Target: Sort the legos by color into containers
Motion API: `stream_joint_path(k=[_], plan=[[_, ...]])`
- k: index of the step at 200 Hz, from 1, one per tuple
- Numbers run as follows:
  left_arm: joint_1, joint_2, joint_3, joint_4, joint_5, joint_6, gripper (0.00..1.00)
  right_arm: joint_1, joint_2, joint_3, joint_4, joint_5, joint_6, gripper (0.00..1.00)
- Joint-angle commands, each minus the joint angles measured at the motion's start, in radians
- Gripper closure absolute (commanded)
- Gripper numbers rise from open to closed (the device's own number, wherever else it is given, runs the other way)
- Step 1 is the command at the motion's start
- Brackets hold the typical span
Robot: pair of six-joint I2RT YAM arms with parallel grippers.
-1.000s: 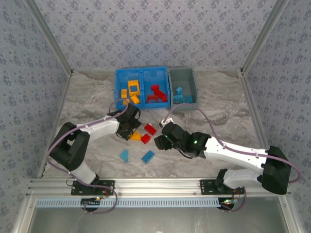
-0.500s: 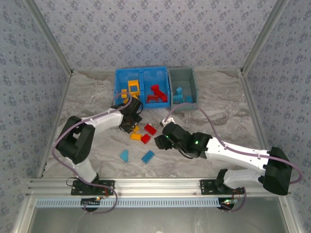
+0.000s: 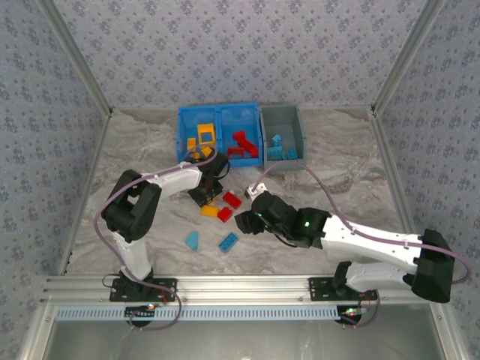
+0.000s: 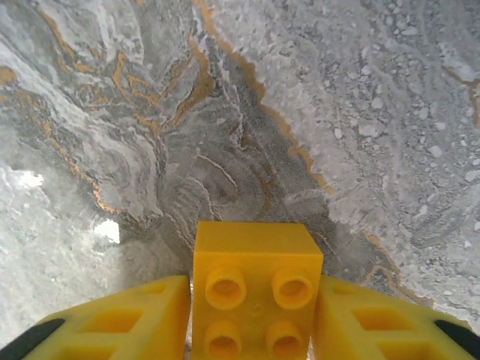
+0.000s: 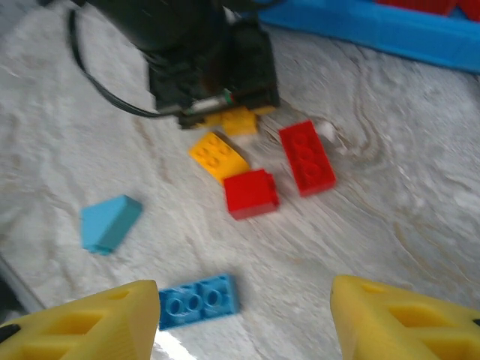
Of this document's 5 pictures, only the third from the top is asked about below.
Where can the aluminium horizontal rail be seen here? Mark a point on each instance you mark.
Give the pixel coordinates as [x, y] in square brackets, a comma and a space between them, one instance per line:
[240, 288]

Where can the aluminium frame post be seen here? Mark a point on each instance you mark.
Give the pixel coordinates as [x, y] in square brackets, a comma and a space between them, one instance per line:
[407, 56]
[77, 56]

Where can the black controller board mount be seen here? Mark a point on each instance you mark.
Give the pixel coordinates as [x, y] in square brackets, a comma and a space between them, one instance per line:
[345, 318]
[135, 312]

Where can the aluminium frame leg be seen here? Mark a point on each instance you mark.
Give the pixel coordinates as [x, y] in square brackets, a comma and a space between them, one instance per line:
[35, 333]
[448, 333]

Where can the grey plastic bin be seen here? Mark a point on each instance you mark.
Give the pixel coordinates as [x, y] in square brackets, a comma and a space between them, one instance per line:
[288, 123]

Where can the red lego window frame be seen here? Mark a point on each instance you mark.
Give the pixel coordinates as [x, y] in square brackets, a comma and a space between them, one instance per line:
[235, 149]

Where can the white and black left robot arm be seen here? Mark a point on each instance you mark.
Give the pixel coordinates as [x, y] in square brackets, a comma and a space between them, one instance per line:
[172, 182]

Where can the blue plastic bin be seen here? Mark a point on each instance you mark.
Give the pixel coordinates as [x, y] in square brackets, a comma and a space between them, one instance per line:
[228, 120]
[187, 123]

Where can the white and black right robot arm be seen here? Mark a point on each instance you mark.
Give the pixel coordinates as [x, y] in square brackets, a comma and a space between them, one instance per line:
[367, 240]

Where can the blue lego wedge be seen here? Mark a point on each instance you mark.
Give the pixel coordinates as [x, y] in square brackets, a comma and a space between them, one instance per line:
[192, 242]

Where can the blue lego plate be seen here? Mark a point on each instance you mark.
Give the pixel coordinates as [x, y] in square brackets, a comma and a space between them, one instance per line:
[228, 242]
[291, 153]
[274, 153]
[277, 139]

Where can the aluminium side rail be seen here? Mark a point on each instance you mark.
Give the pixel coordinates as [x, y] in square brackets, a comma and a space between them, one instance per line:
[96, 157]
[392, 168]

